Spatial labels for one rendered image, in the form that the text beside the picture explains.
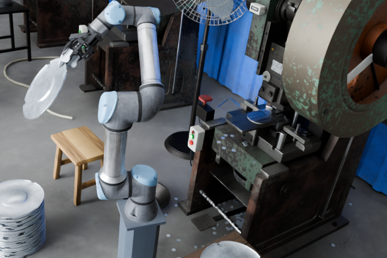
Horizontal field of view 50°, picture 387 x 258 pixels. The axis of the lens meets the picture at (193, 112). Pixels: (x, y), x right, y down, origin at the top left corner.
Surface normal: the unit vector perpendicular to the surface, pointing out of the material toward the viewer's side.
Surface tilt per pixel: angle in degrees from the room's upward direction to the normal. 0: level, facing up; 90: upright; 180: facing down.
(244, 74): 90
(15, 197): 0
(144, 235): 90
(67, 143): 0
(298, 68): 100
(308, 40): 86
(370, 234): 0
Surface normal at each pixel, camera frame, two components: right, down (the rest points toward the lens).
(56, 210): 0.14, -0.87
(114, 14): 0.30, 0.19
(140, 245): 0.38, 0.48
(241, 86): -0.82, 0.17
